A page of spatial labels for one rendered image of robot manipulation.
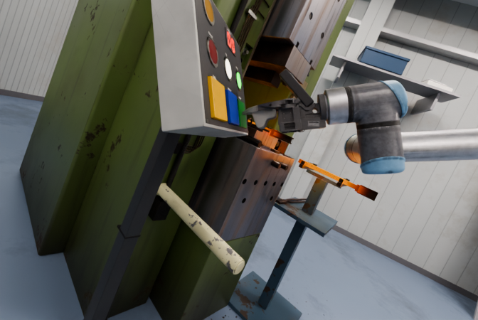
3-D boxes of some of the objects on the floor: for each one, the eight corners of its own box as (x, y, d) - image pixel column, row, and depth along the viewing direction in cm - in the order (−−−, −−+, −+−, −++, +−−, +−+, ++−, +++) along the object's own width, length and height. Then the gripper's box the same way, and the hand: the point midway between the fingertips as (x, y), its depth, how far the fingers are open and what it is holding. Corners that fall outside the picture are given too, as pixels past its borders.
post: (65, 418, 66) (209, 67, 57) (47, 429, 63) (197, 60, 54) (62, 403, 68) (199, 65, 59) (45, 413, 65) (187, 57, 56)
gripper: (328, 126, 53) (240, 136, 58) (324, 129, 62) (248, 137, 67) (324, 89, 53) (237, 102, 59) (321, 97, 62) (245, 108, 67)
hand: (247, 110), depth 63 cm, fingers closed
